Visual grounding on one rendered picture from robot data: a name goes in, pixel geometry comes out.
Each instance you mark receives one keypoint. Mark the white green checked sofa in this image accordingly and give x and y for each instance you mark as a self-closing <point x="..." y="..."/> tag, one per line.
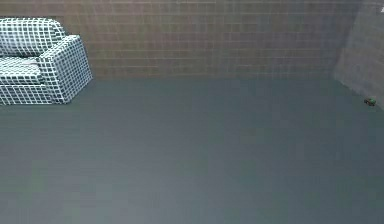
<point x="63" y="70"/>

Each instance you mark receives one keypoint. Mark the small green dark object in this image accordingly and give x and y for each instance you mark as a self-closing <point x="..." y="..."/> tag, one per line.
<point x="370" y="101"/>

